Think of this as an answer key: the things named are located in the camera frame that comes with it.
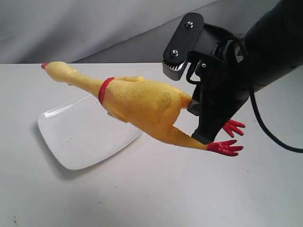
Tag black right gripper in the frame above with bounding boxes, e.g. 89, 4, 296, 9
187, 24, 248, 144

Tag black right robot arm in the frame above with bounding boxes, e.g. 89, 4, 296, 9
187, 0, 303, 144

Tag white square plate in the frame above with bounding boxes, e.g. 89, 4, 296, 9
37, 95, 142, 170

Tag yellow rubber chicken toy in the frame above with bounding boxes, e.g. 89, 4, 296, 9
41, 61, 243, 157

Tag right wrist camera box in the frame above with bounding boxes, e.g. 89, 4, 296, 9
162, 12, 205, 81

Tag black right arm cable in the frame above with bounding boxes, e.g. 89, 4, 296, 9
184, 35, 303, 153

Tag grey backdrop cloth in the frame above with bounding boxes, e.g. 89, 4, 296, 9
0, 0, 276, 63

